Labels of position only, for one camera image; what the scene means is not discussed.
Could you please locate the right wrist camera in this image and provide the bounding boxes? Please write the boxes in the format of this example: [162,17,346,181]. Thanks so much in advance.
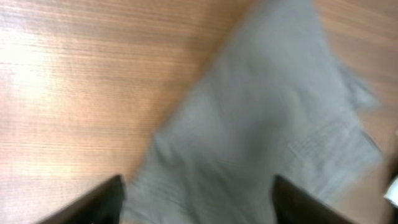
[384,176,398,208]

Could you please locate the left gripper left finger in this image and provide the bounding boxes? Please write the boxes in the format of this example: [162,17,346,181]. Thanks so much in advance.
[40,175,125,224]

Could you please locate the grey cotton shorts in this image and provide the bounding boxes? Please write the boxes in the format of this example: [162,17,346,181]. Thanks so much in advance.
[123,0,381,223]

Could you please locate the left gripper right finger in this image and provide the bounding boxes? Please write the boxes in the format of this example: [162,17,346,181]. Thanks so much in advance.
[272,175,353,224]

